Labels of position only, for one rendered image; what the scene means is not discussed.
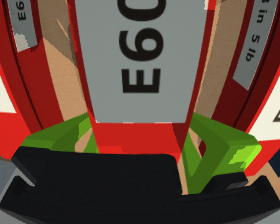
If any red box of welding electrodes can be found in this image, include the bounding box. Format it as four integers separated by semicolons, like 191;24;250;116
211;0;280;177

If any red box with white label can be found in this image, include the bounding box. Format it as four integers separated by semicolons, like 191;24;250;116
0;0;64;160

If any red welding electrode box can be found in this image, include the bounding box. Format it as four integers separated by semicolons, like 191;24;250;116
67;0;216;164

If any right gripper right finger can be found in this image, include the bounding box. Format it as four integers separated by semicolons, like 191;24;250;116
181;112;262;194

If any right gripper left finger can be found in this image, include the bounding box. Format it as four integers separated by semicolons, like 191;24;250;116
18;112;99;153

